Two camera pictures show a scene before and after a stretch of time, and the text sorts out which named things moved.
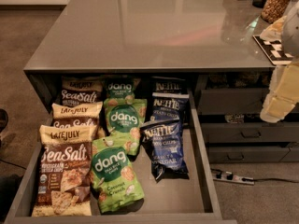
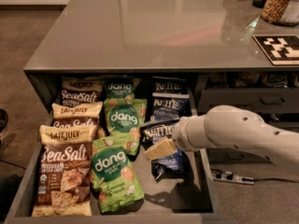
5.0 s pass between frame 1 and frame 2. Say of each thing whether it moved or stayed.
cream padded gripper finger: moved
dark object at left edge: stayed
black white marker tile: stayed
